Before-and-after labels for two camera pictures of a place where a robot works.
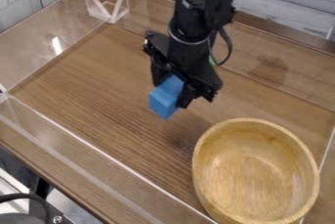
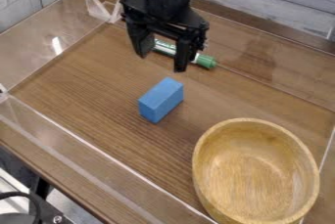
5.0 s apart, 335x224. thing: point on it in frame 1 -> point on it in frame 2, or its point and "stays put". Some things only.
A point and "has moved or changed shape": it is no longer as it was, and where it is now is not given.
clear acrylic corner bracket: (106, 10) stays put
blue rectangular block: (163, 97) has moved or changed shape
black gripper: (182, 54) -> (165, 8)
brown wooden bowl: (253, 174) stays put
